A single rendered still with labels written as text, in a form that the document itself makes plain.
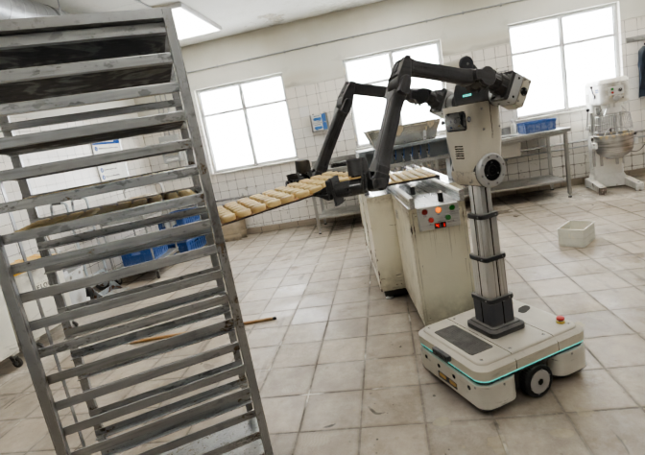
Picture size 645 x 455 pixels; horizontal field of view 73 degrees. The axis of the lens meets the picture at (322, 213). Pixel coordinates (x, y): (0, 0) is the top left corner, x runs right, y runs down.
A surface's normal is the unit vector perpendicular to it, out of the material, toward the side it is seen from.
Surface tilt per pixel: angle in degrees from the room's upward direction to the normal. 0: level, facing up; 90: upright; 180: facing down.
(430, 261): 90
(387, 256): 90
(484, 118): 90
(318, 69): 90
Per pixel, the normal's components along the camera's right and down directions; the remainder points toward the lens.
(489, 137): 0.37, 0.29
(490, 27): -0.13, 0.20
